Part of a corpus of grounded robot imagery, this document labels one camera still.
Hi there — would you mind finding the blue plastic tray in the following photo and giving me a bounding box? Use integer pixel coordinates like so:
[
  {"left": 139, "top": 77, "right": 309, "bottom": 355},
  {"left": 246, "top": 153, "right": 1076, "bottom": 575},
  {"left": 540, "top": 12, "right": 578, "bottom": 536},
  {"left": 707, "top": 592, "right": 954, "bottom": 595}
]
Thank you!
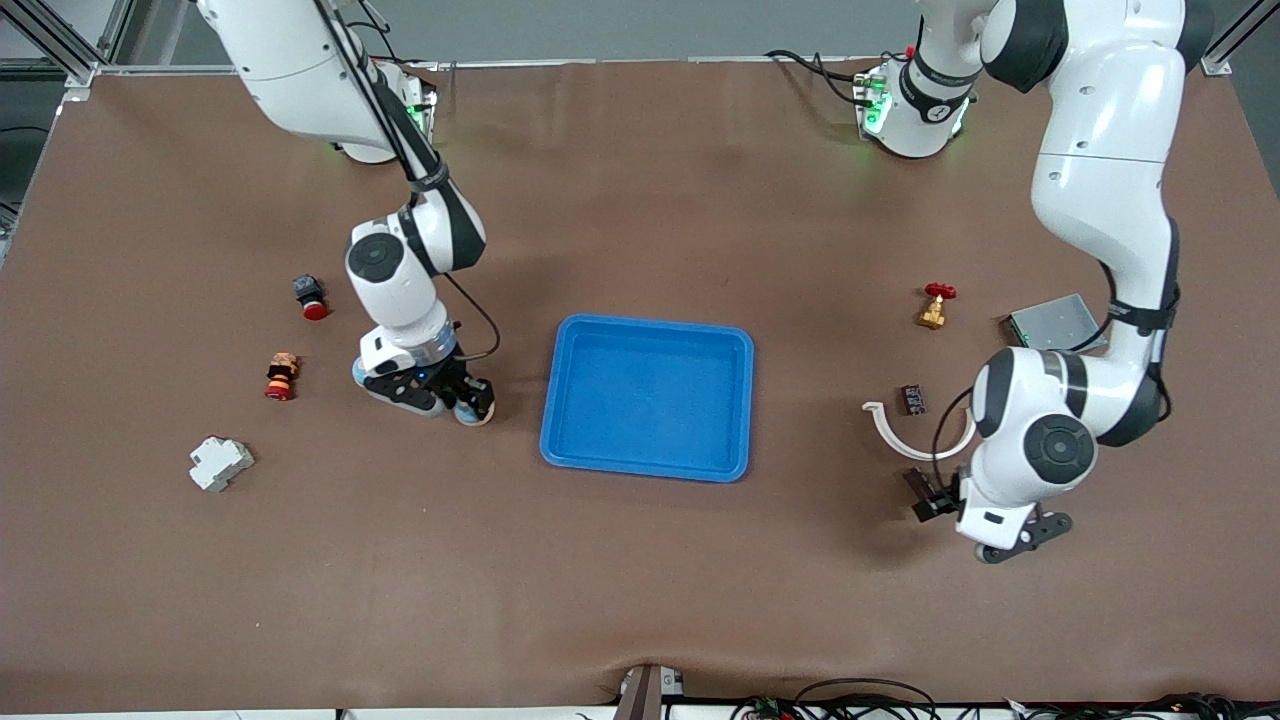
[{"left": 539, "top": 314, "right": 755, "bottom": 484}]

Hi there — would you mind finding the grey metal box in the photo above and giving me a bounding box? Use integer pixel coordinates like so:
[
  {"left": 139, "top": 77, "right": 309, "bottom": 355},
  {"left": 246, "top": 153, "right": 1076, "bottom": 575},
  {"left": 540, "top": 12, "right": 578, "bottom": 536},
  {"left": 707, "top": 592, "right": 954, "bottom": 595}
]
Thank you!
[{"left": 1006, "top": 293, "right": 1111, "bottom": 353}]

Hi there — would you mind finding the white circuit breaker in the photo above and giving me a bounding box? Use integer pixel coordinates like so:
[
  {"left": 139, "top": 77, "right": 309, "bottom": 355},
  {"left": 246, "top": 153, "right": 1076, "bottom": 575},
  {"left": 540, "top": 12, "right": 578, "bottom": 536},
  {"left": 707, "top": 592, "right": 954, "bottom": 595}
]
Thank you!
[{"left": 189, "top": 436, "right": 256, "bottom": 493}]

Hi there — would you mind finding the brown table mat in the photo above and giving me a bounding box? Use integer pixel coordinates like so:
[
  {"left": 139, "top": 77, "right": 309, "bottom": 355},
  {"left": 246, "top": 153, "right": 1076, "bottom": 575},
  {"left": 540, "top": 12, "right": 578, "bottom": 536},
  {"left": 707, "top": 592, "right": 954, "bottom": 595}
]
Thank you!
[{"left": 0, "top": 55, "right": 1280, "bottom": 713}]

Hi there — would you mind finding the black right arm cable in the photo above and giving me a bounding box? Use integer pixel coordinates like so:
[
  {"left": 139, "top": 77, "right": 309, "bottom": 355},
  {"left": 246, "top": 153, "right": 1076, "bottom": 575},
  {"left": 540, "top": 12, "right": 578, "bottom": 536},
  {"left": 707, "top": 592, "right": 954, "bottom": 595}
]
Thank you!
[{"left": 315, "top": 0, "right": 501, "bottom": 361}]

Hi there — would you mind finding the white half-ring pipe clamp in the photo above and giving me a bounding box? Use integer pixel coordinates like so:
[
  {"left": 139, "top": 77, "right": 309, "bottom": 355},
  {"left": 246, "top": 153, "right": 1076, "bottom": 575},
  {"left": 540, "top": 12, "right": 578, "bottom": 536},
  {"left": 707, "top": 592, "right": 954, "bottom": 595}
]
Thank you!
[{"left": 862, "top": 402, "right": 977, "bottom": 462}]

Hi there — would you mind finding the brass valve with red handle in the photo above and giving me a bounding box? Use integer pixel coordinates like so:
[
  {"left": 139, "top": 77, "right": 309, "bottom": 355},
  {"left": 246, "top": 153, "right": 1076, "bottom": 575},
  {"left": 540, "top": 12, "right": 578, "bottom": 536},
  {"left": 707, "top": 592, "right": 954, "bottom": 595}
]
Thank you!
[{"left": 917, "top": 282, "right": 958, "bottom": 330}]

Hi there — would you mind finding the tangled cable bundle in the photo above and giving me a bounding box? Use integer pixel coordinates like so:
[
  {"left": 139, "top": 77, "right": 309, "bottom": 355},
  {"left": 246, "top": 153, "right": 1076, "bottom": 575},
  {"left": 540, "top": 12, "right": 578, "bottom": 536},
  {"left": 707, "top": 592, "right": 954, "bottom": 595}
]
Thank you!
[{"left": 735, "top": 678, "right": 1280, "bottom": 720}]

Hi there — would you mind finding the grey clamp bracket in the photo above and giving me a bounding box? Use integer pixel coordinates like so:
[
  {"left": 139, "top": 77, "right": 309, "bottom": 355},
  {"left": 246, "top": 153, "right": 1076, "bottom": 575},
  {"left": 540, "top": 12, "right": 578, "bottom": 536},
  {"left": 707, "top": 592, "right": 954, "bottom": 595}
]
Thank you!
[{"left": 612, "top": 663, "right": 686, "bottom": 720}]

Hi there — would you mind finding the aluminium frame profile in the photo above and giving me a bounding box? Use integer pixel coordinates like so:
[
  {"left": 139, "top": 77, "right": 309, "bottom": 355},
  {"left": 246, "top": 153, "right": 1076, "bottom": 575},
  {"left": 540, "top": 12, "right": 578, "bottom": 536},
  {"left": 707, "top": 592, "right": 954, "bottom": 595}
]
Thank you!
[
  {"left": 20, "top": 0, "right": 136, "bottom": 89},
  {"left": 1198, "top": 0, "right": 1280, "bottom": 77}
]

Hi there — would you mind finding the black base power cable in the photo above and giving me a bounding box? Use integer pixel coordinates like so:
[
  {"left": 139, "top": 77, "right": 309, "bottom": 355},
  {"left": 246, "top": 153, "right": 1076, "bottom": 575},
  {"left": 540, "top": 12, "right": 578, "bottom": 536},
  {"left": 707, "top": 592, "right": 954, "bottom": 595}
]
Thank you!
[{"left": 765, "top": 48, "right": 873, "bottom": 107}]

